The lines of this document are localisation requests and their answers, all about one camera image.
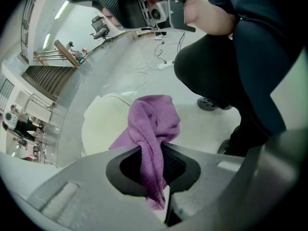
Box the black armrest office chair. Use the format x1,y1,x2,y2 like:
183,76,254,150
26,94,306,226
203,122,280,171
90,15,112,39

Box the wooden stair post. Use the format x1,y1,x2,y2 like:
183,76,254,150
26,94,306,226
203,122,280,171
54,39,80,68

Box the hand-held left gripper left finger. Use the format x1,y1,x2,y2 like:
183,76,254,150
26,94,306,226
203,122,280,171
0,145,170,231

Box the cream lidded bin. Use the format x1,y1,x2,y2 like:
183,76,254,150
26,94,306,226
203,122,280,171
81,92,136,158

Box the white power strip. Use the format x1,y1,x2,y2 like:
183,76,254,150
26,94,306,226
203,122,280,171
157,59,175,70

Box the metal stair railing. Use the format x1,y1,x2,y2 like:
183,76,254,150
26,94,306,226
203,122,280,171
33,48,66,61

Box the person's right shoe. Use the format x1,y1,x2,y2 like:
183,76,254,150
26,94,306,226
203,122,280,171
197,96,233,112

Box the person's right forearm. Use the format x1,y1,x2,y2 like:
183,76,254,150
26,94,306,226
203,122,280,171
184,0,238,36

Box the person's right hand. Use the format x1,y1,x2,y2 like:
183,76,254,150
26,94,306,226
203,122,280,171
102,7,121,28

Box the person's black trousers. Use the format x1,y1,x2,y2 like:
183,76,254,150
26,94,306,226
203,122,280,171
173,34,287,157

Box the black power cable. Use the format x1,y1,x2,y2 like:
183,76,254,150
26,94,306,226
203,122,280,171
177,32,186,55
154,41,167,64

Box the ceiling light strip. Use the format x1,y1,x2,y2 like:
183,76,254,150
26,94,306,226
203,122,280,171
43,32,51,51
54,0,69,20

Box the white power cable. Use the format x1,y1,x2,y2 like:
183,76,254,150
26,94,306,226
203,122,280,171
121,61,160,96

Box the person's left shoe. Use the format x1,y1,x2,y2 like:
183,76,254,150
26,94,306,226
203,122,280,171
218,126,244,157

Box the purple cloth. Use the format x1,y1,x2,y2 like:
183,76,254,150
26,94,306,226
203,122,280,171
108,94,181,211

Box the dark staircase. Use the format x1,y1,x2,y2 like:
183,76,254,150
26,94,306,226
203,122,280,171
21,65,80,101

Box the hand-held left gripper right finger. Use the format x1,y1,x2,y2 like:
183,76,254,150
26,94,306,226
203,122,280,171
163,126,308,231

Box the person's shoe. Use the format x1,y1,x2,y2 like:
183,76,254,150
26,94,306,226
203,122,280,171
218,126,244,157
197,96,233,112

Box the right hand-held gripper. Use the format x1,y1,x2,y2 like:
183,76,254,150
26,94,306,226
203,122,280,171
92,0,196,33

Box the person's dark blue shirt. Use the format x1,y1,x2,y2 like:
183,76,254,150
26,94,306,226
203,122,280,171
208,0,308,134

